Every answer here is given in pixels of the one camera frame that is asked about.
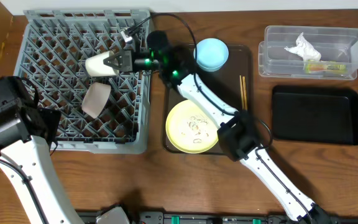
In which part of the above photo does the white tissue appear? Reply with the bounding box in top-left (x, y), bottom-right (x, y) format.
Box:
top-left (285, 33), bottom-right (321, 62)

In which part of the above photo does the grey plastic dish rack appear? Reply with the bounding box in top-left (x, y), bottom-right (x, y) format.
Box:
top-left (14, 9), bottom-right (153, 154)

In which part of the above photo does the green yellow snack wrapper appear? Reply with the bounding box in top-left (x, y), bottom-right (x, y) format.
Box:
top-left (304, 60), bottom-right (347, 74)

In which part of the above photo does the yellow plate with food scraps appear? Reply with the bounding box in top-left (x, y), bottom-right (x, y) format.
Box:
top-left (165, 100), bottom-right (218, 154)

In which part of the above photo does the dark brown serving tray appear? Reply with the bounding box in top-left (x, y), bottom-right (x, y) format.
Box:
top-left (162, 44), bottom-right (253, 156)

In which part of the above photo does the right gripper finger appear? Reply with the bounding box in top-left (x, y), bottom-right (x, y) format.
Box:
top-left (103, 57), bottom-right (124, 72)
top-left (104, 50), bottom-right (125, 61)

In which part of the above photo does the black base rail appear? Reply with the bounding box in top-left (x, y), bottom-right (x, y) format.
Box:
top-left (77, 212), bottom-right (358, 224)

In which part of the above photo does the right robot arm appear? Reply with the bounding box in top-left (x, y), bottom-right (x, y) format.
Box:
top-left (103, 30), bottom-right (332, 223)

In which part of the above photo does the wooden chopstick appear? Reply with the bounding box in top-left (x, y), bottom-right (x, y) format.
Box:
top-left (242, 76), bottom-right (248, 110)
top-left (239, 75), bottom-right (244, 109)

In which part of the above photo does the light blue bowl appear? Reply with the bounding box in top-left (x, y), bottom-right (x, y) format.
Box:
top-left (193, 38), bottom-right (229, 72)

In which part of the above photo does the right wooden chopstick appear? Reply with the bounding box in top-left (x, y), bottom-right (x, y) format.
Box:
top-left (242, 76), bottom-right (248, 110)

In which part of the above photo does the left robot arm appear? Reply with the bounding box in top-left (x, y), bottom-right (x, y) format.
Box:
top-left (0, 76), bottom-right (82, 224)

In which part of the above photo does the black tray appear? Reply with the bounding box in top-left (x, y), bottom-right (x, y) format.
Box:
top-left (272, 85), bottom-right (358, 146)

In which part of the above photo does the clear plastic bin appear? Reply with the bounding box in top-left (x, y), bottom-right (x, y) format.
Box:
top-left (258, 26), bottom-right (358, 80)

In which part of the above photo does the left wooden chopstick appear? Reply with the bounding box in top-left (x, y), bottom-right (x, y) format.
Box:
top-left (239, 75), bottom-right (244, 109)

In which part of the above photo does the cream plastic cup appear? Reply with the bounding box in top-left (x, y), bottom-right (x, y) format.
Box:
top-left (85, 51), bottom-right (119, 77)

